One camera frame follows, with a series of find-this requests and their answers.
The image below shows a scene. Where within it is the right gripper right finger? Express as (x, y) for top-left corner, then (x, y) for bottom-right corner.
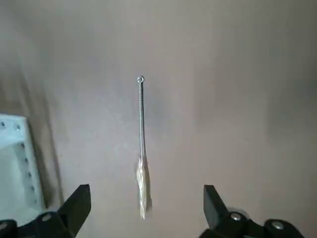
(198, 185), (304, 238)

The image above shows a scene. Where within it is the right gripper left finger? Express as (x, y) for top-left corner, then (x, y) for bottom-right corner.
(0, 183), (91, 238)

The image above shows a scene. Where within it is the twisted wire test tube brush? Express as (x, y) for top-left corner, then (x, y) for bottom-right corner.
(135, 75), (152, 220)

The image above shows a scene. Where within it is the white test tube rack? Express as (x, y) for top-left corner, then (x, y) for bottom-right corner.
(0, 113), (47, 224)

